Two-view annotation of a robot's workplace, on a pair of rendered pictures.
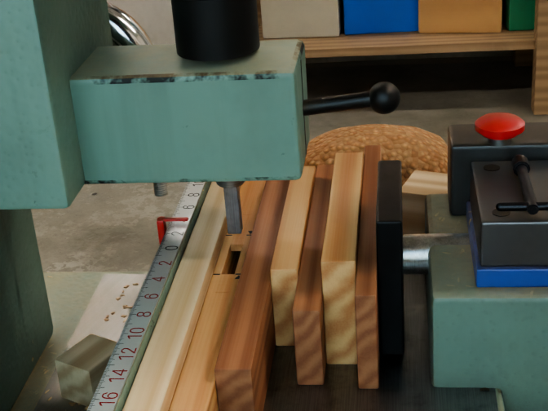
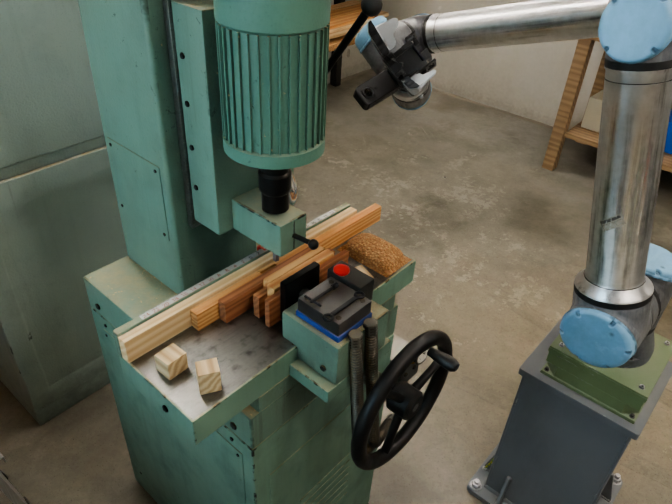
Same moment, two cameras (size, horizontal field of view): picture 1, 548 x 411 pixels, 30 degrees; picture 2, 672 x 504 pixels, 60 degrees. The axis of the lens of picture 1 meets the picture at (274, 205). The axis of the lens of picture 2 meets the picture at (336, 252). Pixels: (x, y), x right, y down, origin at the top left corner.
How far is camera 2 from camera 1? 71 cm
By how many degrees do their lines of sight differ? 29
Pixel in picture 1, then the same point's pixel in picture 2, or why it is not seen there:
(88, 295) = not seen: hidden behind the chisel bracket
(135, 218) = (453, 198)
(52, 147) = (216, 217)
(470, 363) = (290, 334)
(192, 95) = (257, 219)
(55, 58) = (223, 193)
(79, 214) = (430, 185)
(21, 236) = not seen: hidden behind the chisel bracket
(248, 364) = (226, 302)
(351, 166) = (322, 256)
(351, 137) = (365, 240)
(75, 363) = not seen: hidden behind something
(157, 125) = (249, 222)
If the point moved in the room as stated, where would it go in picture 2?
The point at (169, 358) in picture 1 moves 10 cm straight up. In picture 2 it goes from (211, 290) to (207, 247)
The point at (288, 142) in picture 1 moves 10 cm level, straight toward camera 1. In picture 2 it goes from (277, 245) to (241, 271)
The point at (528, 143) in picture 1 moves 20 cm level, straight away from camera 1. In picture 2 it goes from (347, 279) to (423, 240)
